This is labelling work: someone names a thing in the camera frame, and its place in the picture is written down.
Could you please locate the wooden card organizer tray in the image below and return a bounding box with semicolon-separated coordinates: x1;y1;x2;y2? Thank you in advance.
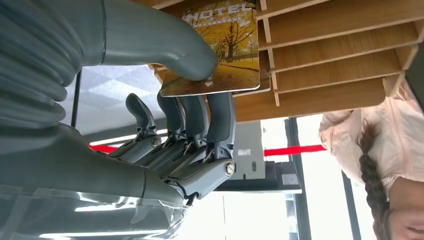
132;0;424;124

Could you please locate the person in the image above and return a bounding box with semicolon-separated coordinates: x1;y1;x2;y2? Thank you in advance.
318;82;424;240

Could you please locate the red barrier belt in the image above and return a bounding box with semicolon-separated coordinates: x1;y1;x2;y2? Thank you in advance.
88;144;327;158

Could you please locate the black stanchion post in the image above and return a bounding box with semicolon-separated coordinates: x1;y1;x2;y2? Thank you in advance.
70;68;83;129

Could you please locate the dark window frame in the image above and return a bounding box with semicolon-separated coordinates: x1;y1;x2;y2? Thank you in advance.
286;117;364;240

